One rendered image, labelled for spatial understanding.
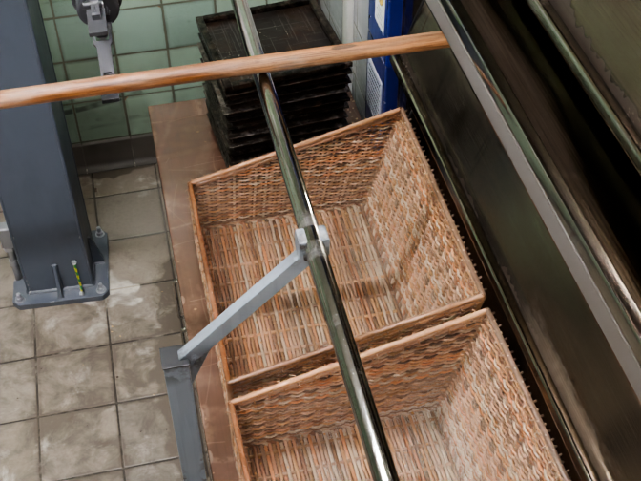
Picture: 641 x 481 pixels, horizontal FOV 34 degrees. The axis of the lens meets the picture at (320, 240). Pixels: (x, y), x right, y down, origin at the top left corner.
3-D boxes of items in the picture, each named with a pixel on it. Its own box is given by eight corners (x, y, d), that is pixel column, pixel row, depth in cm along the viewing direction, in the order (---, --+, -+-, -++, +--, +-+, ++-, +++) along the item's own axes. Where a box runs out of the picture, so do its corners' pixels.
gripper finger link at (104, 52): (88, 21, 184) (89, 24, 186) (97, 84, 184) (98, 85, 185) (110, 18, 185) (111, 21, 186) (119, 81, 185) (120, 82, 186)
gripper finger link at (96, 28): (105, 11, 175) (104, 8, 174) (108, 34, 170) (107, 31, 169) (87, 13, 174) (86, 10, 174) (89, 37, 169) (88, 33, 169)
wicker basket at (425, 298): (399, 197, 241) (405, 101, 221) (477, 391, 203) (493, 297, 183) (189, 229, 234) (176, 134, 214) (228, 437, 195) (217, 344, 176)
